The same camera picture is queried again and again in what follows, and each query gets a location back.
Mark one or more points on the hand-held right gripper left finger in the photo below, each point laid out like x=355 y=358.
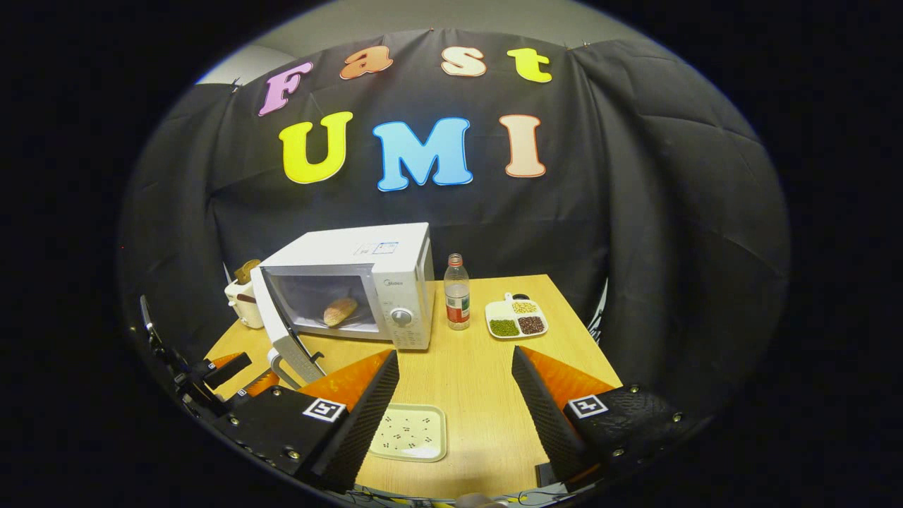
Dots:
x=360 y=430

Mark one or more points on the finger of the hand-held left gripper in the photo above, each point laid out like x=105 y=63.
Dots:
x=229 y=367
x=262 y=384

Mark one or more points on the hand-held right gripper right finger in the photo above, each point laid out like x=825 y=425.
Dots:
x=547 y=423

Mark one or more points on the sesame bread roll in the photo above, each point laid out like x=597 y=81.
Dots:
x=341 y=311

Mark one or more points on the white microwave oven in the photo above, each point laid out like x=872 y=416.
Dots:
x=402 y=268

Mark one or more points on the pale green rectangular tray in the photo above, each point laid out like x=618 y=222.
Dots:
x=416 y=430

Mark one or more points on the white toaster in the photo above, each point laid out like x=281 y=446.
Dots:
x=243 y=310

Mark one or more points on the brown bread slice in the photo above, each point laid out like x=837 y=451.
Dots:
x=247 y=271

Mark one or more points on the white divided dish of beans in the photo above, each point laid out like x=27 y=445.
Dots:
x=497 y=310

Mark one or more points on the clear bottle with red label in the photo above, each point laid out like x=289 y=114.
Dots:
x=457 y=296

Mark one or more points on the black backdrop cloth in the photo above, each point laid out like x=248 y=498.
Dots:
x=635 y=212

